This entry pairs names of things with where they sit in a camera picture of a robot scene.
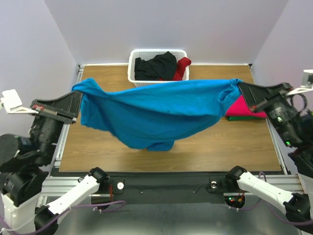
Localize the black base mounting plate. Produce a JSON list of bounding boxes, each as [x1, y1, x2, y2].
[[90, 172, 250, 205]]

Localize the black t shirt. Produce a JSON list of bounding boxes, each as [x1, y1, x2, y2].
[[134, 51, 177, 81]]

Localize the red t shirt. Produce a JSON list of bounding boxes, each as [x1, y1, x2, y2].
[[169, 57, 192, 81]]

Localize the front aluminium frame rail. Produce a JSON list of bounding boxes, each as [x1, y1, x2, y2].
[[41, 175, 307, 197]]

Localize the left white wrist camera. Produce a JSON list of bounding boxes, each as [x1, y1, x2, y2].
[[0, 89, 38, 114]]

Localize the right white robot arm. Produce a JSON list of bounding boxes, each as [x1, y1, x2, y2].
[[225, 82, 313, 234]]

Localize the folded pink t shirt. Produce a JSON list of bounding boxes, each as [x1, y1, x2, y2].
[[225, 95, 267, 118]]

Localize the white perforated plastic basket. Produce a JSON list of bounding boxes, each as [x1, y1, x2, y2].
[[127, 49, 192, 87]]

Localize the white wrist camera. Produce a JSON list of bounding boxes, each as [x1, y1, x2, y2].
[[0, 89, 38, 114], [287, 69, 313, 96]]

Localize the right aluminium frame rail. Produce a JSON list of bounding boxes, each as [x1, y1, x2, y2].
[[250, 63, 290, 175]]

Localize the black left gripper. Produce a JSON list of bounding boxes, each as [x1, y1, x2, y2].
[[33, 85, 88, 162]]

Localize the folded green t shirt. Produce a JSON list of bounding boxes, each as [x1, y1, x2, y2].
[[225, 116, 266, 121]]

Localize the aluminium frame rail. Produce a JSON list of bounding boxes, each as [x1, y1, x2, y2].
[[41, 175, 307, 197], [50, 65, 85, 172], [250, 63, 290, 175]]

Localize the left aluminium frame rail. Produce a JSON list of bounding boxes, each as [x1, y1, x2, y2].
[[50, 65, 85, 172]]

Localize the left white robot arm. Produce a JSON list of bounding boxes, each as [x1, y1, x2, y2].
[[0, 89, 110, 235]]

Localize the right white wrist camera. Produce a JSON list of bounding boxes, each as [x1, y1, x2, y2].
[[287, 69, 313, 96]]

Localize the blue t shirt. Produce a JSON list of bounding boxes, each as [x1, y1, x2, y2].
[[72, 78, 241, 151]]

